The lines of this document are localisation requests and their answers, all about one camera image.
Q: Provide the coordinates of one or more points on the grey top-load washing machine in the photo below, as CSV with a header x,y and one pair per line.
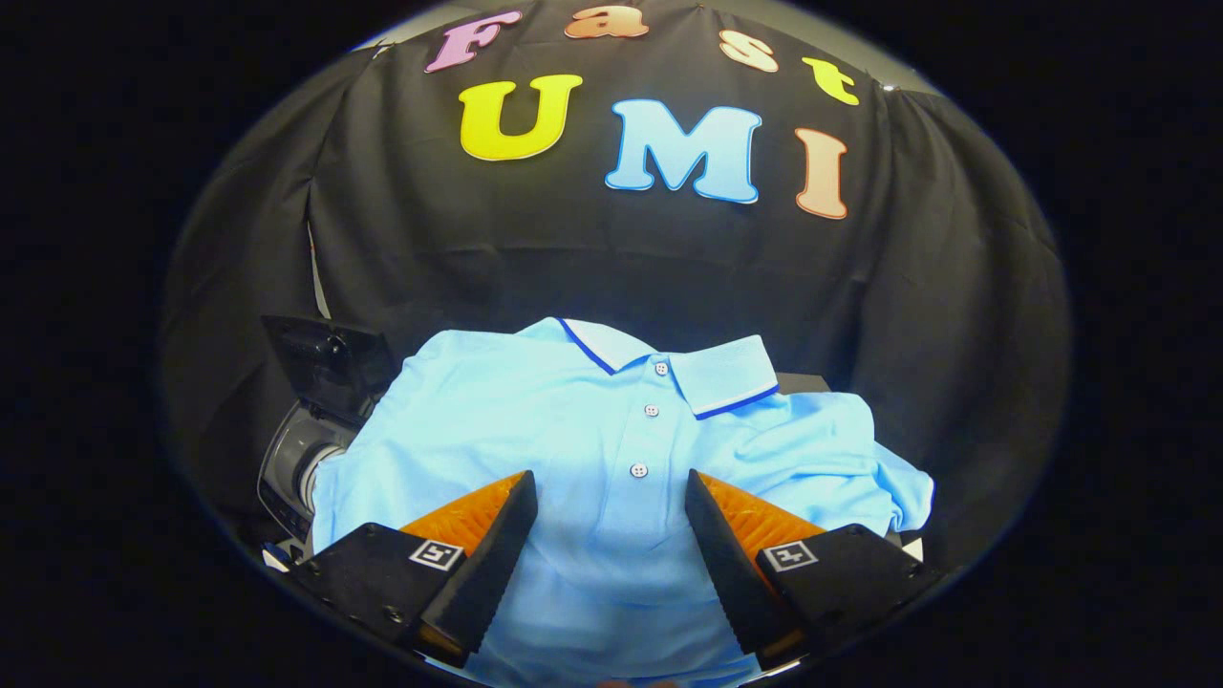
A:
x,y
291,459

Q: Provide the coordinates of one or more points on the black backdrop cloth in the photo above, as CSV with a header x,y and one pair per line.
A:
x,y
573,248

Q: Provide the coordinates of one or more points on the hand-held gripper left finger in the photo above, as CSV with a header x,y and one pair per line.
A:
x,y
497,554

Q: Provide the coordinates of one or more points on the grey cabinet with dark top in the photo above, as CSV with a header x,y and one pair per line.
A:
x,y
807,382

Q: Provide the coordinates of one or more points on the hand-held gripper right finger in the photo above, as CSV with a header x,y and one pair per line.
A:
x,y
726,564

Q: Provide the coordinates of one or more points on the light blue polo shirt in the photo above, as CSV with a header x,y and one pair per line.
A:
x,y
611,430

